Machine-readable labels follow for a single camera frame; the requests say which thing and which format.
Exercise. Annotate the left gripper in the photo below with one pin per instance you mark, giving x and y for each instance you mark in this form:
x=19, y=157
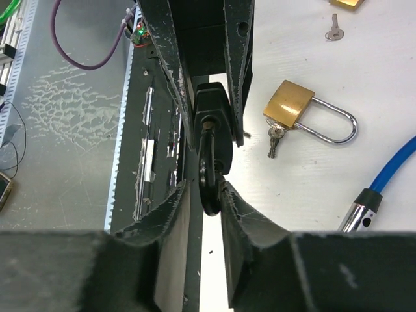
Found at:
x=200, y=27

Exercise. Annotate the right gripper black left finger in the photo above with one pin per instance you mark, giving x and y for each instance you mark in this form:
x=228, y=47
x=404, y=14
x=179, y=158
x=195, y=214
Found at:
x=97, y=266

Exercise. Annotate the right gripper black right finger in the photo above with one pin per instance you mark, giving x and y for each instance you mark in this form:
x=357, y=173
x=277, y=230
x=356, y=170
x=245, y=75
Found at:
x=271, y=269

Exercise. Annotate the black padlock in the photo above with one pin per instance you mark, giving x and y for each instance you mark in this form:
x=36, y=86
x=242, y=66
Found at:
x=214, y=141

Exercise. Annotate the long padlock keys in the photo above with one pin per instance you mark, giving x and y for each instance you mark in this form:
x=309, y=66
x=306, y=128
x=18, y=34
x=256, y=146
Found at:
x=276, y=132

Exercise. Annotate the small silver key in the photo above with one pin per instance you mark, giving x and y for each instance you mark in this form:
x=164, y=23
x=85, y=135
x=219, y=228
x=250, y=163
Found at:
x=335, y=33

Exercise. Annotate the small brass padlock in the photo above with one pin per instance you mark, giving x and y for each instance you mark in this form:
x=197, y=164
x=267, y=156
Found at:
x=347, y=5

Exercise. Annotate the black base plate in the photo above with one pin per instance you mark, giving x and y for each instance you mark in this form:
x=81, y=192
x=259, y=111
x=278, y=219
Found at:
x=153, y=158

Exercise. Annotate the blue cable lock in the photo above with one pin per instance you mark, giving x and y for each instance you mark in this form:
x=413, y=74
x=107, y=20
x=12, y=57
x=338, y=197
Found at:
x=365, y=207

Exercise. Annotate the blue cable duct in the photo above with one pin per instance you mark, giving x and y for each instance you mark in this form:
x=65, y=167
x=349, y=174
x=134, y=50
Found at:
x=16, y=34

